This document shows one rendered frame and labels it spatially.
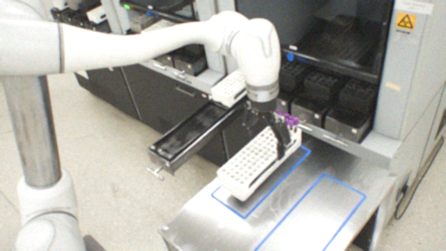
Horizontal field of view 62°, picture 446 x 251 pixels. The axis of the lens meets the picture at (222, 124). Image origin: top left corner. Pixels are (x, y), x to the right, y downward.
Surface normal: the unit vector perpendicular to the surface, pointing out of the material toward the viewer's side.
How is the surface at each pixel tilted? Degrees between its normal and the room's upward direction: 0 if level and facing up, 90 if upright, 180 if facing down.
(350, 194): 0
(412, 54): 90
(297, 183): 0
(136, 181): 0
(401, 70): 90
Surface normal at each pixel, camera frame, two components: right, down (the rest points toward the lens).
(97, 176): -0.14, -0.75
